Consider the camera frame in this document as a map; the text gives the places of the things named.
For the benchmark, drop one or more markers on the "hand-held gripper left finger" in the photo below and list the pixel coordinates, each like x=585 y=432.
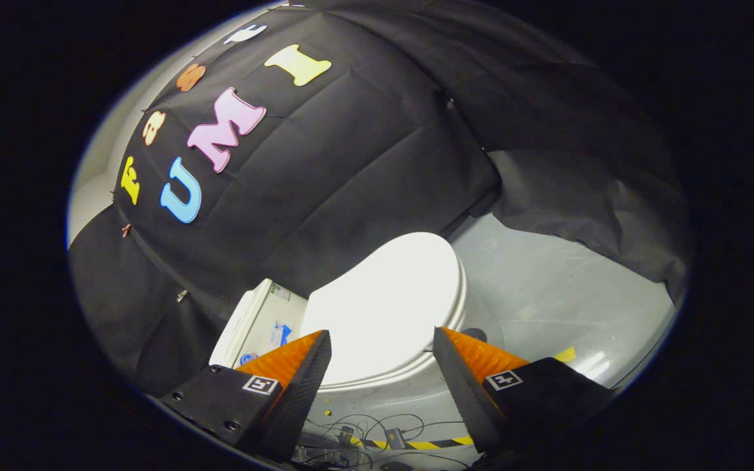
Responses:
x=302 y=399

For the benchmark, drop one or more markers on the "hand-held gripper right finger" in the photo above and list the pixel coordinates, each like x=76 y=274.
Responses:
x=462 y=399

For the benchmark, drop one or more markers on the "white toilet lid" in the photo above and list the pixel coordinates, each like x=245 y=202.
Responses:
x=383 y=307

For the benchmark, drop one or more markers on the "white toilet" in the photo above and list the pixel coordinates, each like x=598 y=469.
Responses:
x=259 y=320

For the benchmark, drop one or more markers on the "yellow and black hazard tape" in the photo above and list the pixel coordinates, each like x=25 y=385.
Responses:
x=426 y=444

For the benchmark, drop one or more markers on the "yellow tape piece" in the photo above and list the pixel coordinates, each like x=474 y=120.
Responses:
x=565 y=355

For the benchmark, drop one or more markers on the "black backdrop cloth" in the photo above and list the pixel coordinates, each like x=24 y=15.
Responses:
x=364 y=163

